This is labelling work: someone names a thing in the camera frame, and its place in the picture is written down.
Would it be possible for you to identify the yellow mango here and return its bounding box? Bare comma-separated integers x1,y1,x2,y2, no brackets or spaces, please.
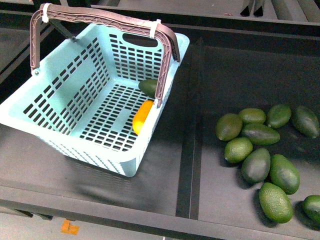
132,100,154,135

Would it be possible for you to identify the green avocado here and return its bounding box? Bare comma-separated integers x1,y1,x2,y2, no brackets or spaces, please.
265,104,292,129
224,137,253,164
302,194,320,225
291,105,320,139
215,113,243,142
238,108,267,125
138,79,158,98
241,123,281,146
258,182,293,224
269,154,300,195
241,148,271,185

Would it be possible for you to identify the light blue plastic basket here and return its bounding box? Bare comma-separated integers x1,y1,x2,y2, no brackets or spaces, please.
0,24,180,177

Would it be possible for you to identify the brown basket handle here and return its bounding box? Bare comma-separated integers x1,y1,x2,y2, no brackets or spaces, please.
29,4,181,108

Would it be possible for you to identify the black fruit tray right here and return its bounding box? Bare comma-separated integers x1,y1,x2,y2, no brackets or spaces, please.
176,41,320,229

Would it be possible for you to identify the black fruit tray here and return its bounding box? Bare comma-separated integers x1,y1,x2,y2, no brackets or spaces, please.
176,41,320,229
0,22,201,218

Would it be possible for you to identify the white zip tie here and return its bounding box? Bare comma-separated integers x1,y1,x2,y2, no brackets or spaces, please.
41,3,51,23
149,19,161,39

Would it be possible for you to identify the black fruit tray left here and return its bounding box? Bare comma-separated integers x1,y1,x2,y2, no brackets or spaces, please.
0,22,201,218

